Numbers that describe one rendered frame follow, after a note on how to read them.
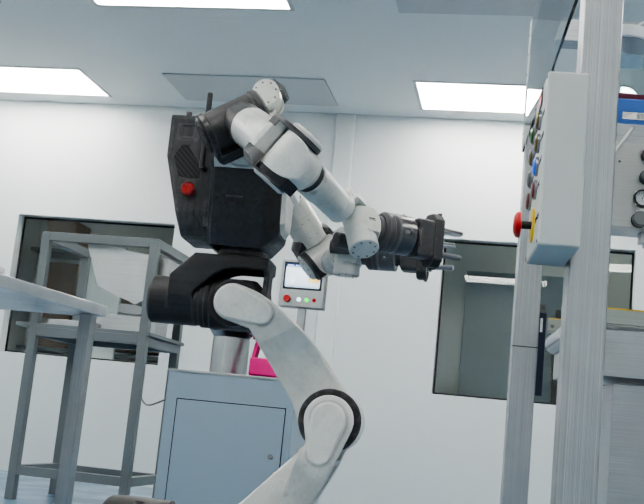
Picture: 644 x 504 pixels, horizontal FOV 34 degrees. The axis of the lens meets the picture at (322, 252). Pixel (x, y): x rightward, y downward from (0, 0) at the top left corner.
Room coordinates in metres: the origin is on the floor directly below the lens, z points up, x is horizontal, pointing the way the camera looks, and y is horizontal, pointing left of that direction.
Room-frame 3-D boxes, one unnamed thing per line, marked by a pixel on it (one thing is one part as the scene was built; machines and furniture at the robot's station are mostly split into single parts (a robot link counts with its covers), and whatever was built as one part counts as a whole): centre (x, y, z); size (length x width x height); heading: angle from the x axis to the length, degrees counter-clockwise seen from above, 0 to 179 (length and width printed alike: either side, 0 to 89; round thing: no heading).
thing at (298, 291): (5.27, 0.08, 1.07); 0.23 x 0.10 x 0.62; 79
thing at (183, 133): (2.45, 0.23, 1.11); 0.34 x 0.30 x 0.36; 174
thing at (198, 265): (2.46, 0.25, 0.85); 0.28 x 0.13 x 0.18; 84
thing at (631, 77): (2.32, -0.65, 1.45); 0.15 x 0.15 x 0.19
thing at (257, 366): (4.95, 0.20, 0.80); 0.16 x 0.12 x 0.09; 79
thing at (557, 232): (1.53, -0.34, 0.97); 0.17 x 0.06 x 0.26; 174
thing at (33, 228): (8.06, 1.75, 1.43); 1.32 x 0.01 x 1.11; 79
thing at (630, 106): (2.32, -0.65, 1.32); 0.21 x 0.20 x 0.09; 174
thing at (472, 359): (7.42, -1.56, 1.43); 1.38 x 0.01 x 1.16; 79
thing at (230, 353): (5.23, 0.35, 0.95); 0.49 x 0.36 x 0.38; 79
